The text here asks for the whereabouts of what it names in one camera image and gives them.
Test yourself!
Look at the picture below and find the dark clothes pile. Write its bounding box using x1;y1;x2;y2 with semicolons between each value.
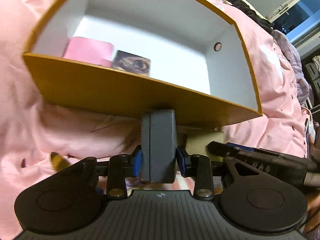
223;0;273;34

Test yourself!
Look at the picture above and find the grey purple blanket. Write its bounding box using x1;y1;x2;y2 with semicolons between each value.
271;30;310;106

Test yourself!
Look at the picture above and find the dark grey gift box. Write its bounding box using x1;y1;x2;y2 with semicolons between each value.
140;109;177;184

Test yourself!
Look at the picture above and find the gold brown small box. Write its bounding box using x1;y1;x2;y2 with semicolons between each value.
185;130;224;162

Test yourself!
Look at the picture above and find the pink wallet case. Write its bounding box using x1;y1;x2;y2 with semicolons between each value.
63;37;114;68

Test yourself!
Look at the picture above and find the pink bed quilt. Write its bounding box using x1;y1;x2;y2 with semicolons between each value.
1;0;308;239

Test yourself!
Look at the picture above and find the doorway with white frame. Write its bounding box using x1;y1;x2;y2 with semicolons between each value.
266;0;319;57

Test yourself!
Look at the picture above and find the person's hand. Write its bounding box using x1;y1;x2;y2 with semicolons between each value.
304;124;319;239

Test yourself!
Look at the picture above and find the orange cardboard box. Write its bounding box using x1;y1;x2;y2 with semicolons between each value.
23;0;263;127

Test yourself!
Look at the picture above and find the anime art card box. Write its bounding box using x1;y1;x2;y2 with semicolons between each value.
112;50;151;76

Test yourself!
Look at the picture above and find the blue sailor plush keychain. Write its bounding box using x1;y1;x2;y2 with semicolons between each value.
50;152;71;172

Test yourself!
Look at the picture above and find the dark storage shelf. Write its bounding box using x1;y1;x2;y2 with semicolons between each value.
301;52;320;111

